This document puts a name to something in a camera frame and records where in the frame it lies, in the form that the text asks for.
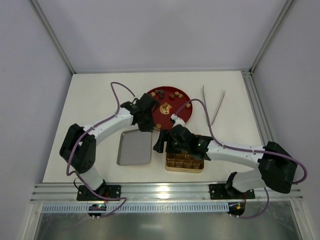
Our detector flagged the silver square box lid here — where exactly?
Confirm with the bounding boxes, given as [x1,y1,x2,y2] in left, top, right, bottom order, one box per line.
[117,129,152,166]

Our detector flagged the metal tongs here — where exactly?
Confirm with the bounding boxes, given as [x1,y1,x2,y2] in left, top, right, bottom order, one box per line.
[201,84,226,127]

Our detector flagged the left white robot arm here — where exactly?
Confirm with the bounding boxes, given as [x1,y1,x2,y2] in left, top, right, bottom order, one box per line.
[59,93,159,201]

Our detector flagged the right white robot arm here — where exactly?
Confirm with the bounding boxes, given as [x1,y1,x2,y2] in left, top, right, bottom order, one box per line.
[153,125,297,199]

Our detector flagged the gold chocolate box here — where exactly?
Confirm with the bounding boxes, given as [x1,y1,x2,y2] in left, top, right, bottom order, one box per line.
[165,136,205,174]

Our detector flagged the round red plate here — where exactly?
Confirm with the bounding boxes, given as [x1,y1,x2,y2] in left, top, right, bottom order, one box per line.
[147,86,190,131]

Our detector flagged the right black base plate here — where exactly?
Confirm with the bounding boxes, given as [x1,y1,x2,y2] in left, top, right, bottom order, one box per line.
[208,183,256,200]

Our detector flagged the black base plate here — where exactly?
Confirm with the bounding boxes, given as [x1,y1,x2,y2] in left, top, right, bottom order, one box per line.
[76,184,121,202]
[208,183,256,200]

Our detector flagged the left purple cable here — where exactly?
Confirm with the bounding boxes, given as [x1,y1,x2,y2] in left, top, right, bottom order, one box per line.
[65,81,140,218]

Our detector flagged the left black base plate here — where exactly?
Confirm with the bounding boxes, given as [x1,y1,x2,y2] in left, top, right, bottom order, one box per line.
[76,184,121,202]

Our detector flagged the white slotted cable duct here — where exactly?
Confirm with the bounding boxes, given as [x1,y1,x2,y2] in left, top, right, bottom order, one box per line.
[41,202,229,214]

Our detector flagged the aluminium mounting rail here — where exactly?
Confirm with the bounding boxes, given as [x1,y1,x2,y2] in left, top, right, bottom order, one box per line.
[30,182,303,203]

